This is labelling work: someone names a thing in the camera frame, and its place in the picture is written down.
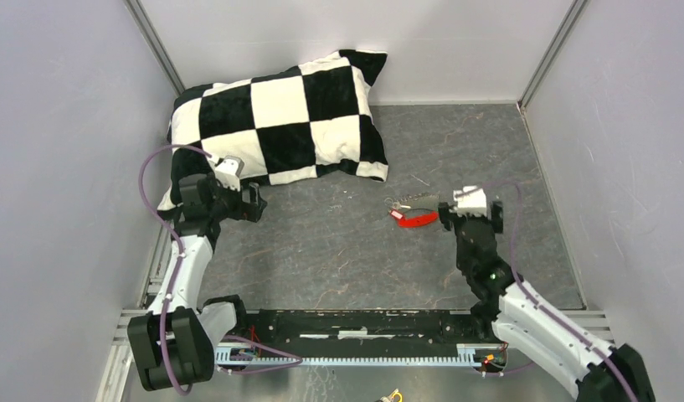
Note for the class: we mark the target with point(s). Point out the aluminium corner post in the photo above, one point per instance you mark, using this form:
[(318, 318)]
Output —
[(149, 33), (562, 33)]

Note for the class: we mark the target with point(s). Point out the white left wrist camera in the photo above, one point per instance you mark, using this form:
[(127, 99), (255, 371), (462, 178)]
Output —
[(227, 171)]

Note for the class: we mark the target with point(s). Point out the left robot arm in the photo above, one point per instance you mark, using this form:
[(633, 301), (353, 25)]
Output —
[(173, 342)]

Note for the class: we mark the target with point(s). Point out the black white checkered pillow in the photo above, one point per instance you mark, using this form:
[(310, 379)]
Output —
[(304, 122)]

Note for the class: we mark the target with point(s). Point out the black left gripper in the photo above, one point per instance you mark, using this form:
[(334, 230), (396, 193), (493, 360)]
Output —
[(250, 212)]

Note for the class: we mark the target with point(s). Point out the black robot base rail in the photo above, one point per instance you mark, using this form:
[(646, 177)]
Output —
[(362, 333)]

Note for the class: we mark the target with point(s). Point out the aluminium corner post left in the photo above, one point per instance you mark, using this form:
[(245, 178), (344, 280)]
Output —
[(149, 33)]

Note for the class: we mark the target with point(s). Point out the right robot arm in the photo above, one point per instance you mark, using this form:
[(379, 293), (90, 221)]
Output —
[(511, 310)]

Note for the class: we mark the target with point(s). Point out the grey slotted cable duct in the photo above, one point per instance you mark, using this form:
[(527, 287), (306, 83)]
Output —
[(239, 357)]

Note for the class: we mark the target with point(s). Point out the aluminium corner post right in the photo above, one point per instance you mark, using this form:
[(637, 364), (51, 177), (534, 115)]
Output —
[(562, 33)]

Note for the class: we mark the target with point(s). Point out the yellow carabiner with keys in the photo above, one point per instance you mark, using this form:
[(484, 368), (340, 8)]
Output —
[(395, 396)]

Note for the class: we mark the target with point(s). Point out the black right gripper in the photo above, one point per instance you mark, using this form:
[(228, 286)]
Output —
[(449, 218)]

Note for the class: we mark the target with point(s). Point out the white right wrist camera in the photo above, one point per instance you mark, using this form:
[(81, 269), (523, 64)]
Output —
[(472, 201)]

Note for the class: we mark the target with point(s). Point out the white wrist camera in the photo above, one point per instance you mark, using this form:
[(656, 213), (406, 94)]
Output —
[(227, 171), (472, 201)]

